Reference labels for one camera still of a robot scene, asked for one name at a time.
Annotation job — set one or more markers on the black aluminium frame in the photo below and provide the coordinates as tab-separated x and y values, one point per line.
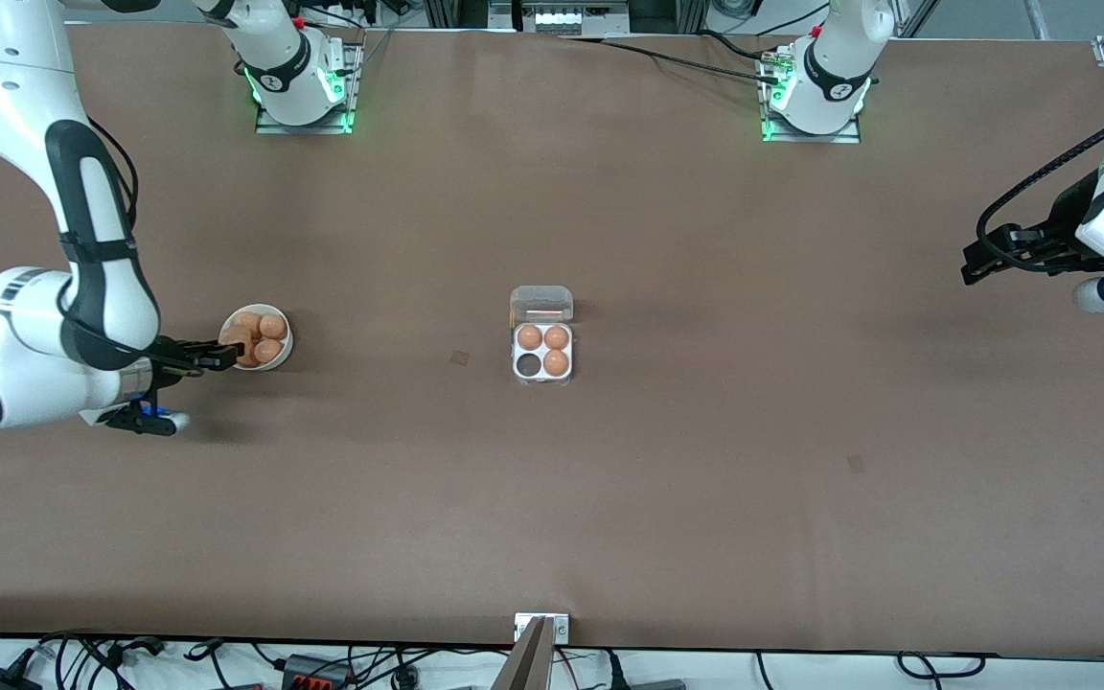
456	11

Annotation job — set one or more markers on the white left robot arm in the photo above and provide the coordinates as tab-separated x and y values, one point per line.
835	57

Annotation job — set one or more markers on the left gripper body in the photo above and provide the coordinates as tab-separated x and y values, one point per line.
1066	213

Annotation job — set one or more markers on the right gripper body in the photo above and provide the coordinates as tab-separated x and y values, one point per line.
165	354

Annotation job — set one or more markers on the black power adapter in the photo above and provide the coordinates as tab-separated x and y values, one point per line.
1	680

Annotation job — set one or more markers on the white bowl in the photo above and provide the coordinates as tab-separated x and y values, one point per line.
287	345

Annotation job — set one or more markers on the black box with orange connectors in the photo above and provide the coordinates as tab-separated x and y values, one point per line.
317	676

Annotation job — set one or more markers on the silver camera bracket plate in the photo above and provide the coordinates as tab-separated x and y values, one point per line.
562	628

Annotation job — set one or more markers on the small grey box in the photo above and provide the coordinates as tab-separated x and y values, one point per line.
657	685

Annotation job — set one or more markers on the aluminium camera pole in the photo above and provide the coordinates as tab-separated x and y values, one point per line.
528	666

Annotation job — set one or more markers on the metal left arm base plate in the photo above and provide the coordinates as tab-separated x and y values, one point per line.
849	137

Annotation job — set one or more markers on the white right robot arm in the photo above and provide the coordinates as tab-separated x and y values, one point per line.
6	86

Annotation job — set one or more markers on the clear plastic egg box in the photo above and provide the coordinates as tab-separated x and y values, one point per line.
542	299

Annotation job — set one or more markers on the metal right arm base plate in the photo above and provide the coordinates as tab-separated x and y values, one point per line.
269	126

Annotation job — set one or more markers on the white power strip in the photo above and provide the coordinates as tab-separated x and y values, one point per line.
562	19

